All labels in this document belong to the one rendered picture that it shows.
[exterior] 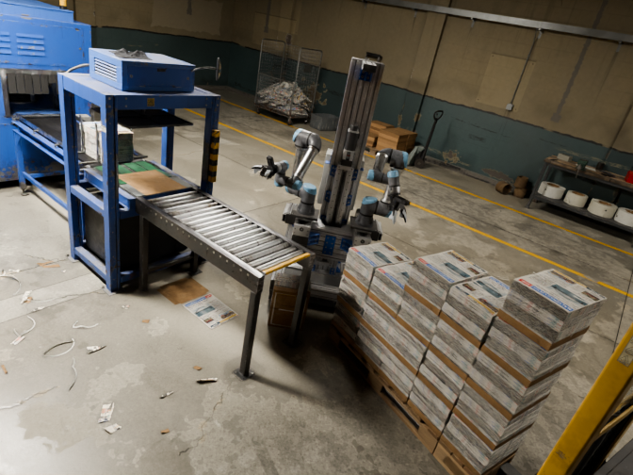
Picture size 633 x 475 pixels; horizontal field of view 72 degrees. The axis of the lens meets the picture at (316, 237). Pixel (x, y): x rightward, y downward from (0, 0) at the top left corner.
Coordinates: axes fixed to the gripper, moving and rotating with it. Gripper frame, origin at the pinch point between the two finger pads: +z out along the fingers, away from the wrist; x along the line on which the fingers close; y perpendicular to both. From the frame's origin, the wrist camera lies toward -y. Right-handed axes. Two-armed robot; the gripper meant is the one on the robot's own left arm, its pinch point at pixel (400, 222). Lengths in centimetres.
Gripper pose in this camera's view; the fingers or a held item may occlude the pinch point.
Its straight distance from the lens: 298.2
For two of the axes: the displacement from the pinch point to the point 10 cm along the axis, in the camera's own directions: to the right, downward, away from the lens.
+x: -8.2, 1.1, -5.6
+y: -5.6, 0.4, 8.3
